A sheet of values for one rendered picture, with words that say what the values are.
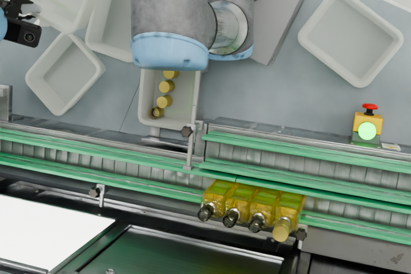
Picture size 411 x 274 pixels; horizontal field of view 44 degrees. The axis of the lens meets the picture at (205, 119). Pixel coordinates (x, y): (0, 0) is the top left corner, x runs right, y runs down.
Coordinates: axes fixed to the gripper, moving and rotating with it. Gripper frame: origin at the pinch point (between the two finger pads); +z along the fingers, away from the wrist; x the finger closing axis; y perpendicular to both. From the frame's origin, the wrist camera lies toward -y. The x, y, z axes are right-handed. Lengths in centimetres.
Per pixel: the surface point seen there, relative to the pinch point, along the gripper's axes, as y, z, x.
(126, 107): -15.5, 31.5, 28.2
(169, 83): -27.0, 28.1, 13.0
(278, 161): -65, 21, 16
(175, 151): -38, 19, 27
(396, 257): -102, 20, 24
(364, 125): -80, 27, -1
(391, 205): -93, 15, 10
